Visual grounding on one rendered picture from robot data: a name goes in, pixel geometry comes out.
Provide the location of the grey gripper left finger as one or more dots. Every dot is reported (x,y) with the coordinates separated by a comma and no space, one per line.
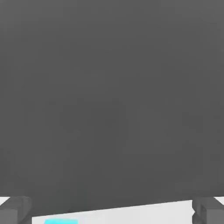
(15,210)

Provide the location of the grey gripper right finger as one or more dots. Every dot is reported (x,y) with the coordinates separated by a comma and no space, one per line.
(208,211)

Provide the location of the large cyan box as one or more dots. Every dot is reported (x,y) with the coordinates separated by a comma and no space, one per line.
(61,221)

